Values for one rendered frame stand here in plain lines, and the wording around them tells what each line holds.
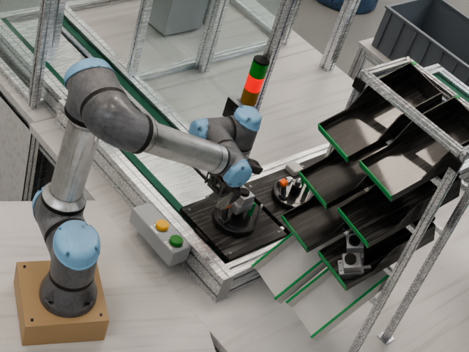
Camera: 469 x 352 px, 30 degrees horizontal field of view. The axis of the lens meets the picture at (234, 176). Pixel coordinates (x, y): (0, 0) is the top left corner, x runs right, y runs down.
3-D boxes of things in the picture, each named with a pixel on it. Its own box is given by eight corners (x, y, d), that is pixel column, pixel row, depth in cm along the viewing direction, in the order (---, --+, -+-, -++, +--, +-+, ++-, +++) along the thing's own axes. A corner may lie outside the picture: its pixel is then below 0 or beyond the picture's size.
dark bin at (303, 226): (306, 253, 233) (305, 237, 227) (281, 219, 241) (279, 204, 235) (393, 204, 239) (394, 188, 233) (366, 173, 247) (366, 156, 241)
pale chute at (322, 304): (316, 342, 237) (310, 338, 234) (291, 306, 245) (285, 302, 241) (397, 277, 235) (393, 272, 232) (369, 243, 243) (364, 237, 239)
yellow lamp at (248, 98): (247, 107, 264) (251, 95, 260) (236, 98, 266) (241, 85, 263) (259, 104, 267) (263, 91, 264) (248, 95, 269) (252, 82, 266)
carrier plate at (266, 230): (227, 264, 256) (229, 259, 255) (179, 211, 268) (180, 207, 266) (285, 238, 271) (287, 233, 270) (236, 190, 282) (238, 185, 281)
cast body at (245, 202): (235, 215, 262) (241, 198, 257) (226, 206, 264) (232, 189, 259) (256, 207, 267) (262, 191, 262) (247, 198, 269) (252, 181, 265)
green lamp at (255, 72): (255, 81, 257) (260, 67, 254) (245, 71, 260) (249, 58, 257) (268, 77, 260) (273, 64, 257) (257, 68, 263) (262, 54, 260)
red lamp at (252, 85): (251, 94, 260) (255, 81, 257) (241, 85, 263) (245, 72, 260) (263, 91, 263) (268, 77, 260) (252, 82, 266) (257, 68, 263)
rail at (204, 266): (215, 303, 256) (224, 278, 249) (54, 123, 298) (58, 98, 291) (229, 296, 259) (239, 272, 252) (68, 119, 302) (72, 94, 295)
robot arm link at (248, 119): (228, 104, 234) (255, 102, 238) (218, 135, 241) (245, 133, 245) (241, 122, 229) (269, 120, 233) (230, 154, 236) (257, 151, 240)
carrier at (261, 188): (288, 237, 272) (301, 208, 264) (240, 188, 283) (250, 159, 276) (340, 214, 287) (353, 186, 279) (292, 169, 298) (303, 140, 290)
